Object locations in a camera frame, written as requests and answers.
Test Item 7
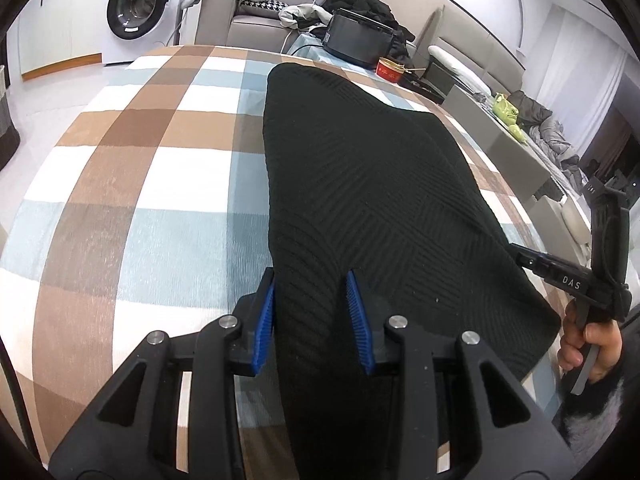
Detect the white washing machine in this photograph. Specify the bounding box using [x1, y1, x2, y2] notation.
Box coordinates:
[101, 0, 180, 65]

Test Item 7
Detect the plaid table cloth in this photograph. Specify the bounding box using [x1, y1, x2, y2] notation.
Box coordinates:
[0, 43, 566, 476]

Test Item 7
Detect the red instant noodle cup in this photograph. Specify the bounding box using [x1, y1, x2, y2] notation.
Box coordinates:
[375, 58, 406, 84]

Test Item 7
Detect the grey sofa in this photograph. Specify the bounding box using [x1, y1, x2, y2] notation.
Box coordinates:
[182, 0, 323, 52]

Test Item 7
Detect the person's right hand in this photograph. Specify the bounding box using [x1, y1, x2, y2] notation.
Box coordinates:
[558, 300, 623, 384]

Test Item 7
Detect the pile of black clothes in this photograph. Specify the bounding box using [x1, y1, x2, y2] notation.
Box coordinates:
[321, 0, 416, 67]

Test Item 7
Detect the black knit sweater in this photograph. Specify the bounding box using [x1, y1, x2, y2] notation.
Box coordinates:
[262, 63, 560, 479]

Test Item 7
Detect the green toy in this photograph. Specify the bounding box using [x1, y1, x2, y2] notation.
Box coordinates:
[491, 93, 527, 144]

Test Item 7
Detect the black rice cooker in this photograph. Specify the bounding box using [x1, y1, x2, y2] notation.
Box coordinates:
[322, 9, 394, 68]

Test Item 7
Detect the woven laundry basket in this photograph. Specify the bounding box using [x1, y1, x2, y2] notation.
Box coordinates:
[0, 66, 21, 169]

